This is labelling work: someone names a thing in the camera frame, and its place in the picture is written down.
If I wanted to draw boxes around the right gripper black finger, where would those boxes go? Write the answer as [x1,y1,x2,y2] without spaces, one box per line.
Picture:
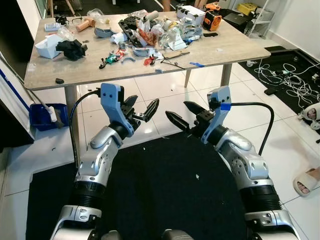
[183,101,207,116]
[165,111,192,134]

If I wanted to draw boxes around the blue plastic bin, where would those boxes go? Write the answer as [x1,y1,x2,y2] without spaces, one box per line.
[29,102,70,132]

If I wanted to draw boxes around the small red tool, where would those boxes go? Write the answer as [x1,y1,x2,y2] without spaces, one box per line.
[143,54,157,67]

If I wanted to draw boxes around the tan flat strip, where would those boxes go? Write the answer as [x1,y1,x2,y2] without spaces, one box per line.
[167,51,191,60]

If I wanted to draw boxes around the orange brown crumpled cloth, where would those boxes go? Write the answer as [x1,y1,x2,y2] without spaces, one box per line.
[139,27,161,46]

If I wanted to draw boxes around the light wooden table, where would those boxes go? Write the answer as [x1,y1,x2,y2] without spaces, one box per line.
[24,10,272,151]

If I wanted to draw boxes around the black floor mat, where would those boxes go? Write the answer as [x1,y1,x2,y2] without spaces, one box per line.
[237,46,320,116]
[25,131,251,240]

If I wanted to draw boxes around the orange black tool case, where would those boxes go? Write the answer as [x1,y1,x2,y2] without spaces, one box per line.
[202,10,223,32]

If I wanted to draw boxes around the clear plastic bag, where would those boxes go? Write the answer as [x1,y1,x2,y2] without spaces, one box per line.
[57,25,76,42]

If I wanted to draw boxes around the white printed box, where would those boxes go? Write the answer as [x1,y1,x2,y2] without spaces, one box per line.
[176,5,206,26]

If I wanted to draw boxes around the white open paper box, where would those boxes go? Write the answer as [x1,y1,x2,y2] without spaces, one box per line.
[35,34,65,60]

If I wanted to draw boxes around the small blue white box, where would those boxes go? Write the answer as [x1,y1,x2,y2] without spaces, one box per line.
[44,21,62,32]

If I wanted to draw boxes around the yellow box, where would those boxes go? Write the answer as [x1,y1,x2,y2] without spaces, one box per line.
[237,2,258,15]

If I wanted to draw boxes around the white shelf rack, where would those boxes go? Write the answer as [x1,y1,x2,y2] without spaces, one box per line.
[250,0,281,38]

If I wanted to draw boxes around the grey left robot knee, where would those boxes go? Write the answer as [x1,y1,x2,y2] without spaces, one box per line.
[101,230,122,240]

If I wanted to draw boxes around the white panel with blue stripe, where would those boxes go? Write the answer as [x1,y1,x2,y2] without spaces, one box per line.
[0,50,36,148]

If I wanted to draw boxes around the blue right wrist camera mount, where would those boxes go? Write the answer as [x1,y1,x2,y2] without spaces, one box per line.
[202,86,233,143]

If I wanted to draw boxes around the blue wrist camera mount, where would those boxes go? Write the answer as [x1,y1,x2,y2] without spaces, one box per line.
[202,86,233,143]
[100,82,136,138]

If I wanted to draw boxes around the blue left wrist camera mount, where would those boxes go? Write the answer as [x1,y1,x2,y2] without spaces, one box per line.
[100,82,136,138]

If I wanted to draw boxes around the green handled black pliers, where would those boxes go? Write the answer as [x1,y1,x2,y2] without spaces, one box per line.
[99,50,126,68]

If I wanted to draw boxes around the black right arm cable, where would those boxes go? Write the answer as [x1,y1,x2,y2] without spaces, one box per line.
[230,101,276,156]

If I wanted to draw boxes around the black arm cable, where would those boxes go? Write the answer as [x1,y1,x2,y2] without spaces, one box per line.
[69,89,103,173]
[230,101,276,156]

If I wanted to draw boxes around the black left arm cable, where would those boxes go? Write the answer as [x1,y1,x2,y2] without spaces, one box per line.
[69,89,103,173]

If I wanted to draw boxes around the tan cylinder handle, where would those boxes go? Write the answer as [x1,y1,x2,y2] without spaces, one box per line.
[75,17,96,32]

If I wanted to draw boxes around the white cable tangle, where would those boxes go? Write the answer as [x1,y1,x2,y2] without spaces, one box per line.
[252,59,320,108]

